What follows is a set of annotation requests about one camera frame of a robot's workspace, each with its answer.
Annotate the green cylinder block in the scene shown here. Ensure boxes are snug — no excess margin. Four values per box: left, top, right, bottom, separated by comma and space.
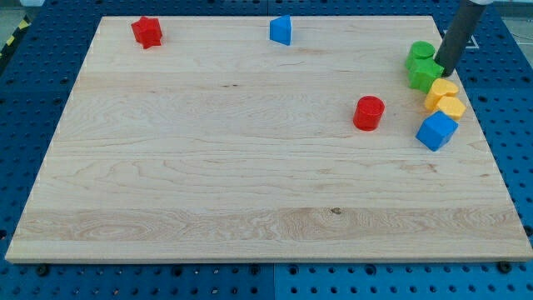
405, 41, 436, 70

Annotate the light wooden board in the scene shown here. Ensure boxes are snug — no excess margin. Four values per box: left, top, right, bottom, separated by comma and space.
6, 16, 532, 264

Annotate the red cylinder block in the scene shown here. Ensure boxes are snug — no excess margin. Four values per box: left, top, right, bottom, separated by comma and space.
352, 95, 385, 131

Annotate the blue triangle block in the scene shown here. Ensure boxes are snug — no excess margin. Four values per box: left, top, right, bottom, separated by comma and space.
269, 15, 292, 46

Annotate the red star block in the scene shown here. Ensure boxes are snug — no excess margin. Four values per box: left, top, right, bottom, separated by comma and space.
131, 16, 162, 49

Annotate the blue cube block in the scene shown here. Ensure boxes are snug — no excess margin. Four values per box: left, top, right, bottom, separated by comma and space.
416, 111, 459, 152

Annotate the green star block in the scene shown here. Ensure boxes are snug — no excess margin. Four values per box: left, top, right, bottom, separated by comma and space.
406, 58, 444, 93

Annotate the yellow heart block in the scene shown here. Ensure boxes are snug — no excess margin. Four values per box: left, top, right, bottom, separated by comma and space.
424, 78, 459, 110

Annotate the yellow hexagon block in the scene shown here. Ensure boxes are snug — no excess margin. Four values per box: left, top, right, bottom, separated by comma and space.
434, 96, 466, 121

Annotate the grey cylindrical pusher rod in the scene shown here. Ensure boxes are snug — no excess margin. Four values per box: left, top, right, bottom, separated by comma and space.
435, 0, 493, 78

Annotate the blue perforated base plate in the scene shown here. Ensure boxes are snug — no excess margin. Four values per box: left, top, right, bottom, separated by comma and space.
1, 1, 532, 299

